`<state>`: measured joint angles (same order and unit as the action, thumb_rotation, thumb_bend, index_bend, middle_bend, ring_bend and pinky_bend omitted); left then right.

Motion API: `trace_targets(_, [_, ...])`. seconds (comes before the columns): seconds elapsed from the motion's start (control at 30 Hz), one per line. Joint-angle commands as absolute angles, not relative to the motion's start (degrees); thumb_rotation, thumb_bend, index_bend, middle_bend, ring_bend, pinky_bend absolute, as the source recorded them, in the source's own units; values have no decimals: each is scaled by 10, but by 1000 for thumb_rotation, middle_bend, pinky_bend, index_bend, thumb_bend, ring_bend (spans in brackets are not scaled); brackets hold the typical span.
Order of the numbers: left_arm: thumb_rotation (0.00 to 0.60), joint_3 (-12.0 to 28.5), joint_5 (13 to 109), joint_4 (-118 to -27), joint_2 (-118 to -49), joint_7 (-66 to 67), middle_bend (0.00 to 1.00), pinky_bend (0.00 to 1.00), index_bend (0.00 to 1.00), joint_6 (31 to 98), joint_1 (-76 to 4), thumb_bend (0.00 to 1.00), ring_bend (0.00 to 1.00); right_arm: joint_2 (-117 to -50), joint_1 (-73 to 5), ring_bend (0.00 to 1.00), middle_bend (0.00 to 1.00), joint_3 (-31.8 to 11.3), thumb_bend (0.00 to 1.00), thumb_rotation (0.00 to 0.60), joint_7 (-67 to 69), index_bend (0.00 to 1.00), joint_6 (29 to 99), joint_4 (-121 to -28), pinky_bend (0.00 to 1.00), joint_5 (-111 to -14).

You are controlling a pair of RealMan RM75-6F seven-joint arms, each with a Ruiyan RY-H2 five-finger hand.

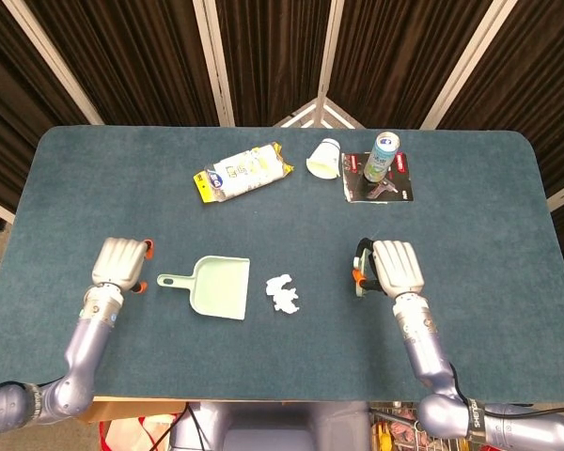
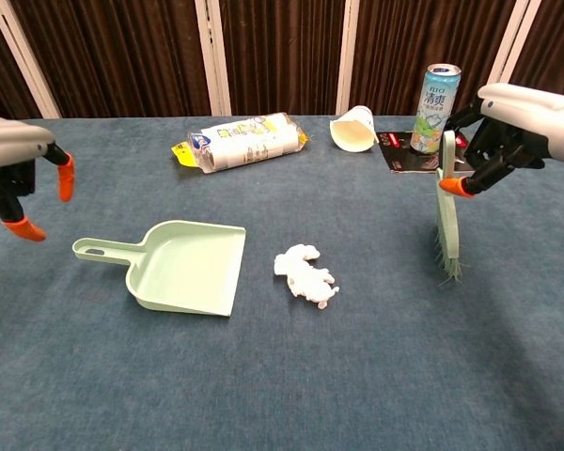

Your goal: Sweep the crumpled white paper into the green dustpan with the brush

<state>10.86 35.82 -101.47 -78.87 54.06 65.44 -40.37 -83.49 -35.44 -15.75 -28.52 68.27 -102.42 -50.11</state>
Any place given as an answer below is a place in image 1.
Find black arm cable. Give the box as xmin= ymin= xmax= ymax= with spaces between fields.
xmin=448 ymin=361 xmax=564 ymax=422

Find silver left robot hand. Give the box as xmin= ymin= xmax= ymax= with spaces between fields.
xmin=90 ymin=237 xmax=155 ymax=295

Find blue felt table cover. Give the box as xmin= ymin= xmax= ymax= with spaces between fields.
xmin=0 ymin=124 xmax=564 ymax=405

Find brown cardboard box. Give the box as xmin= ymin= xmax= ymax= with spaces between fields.
xmin=77 ymin=397 xmax=192 ymax=424

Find white paper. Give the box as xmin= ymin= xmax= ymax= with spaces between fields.
xmin=265 ymin=272 xmax=302 ymax=315

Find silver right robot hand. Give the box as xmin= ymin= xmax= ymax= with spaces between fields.
xmin=351 ymin=238 xmax=426 ymax=298

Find mint green plastic dustpan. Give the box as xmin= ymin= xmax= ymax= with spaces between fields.
xmin=156 ymin=256 xmax=251 ymax=322

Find clear plastic package white contents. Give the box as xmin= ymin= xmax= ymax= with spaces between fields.
xmin=193 ymin=142 xmax=295 ymax=206

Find lilac robot torso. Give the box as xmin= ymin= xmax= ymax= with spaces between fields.
xmin=168 ymin=400 xmax=372 ymax=451

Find white paper cup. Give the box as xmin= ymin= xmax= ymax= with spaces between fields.
xmin=305 ymin=137 xmax=343 ymax=180

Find black printed packaging card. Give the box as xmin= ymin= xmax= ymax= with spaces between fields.
xmin=340 ymin=150 xmax=415 ymax=205

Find light blue drink can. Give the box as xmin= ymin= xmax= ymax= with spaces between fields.
xmin=363 ymin=131 xmax=401 ymax=183

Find white screen foot frame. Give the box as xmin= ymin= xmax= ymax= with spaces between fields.
xmin=272 ymin=96 xmax=367 ymax=130

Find yellow packet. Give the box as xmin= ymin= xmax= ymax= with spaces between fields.
xmin=373 ymin=420 xmax=391 ymax=451

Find metal wire basket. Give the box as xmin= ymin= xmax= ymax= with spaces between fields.
xmin=368 ymin=401 xmax=433 ymax=451

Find black torso cable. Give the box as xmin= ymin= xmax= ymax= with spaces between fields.
xmin=177 ymin=402 xmax=204 ymax=451

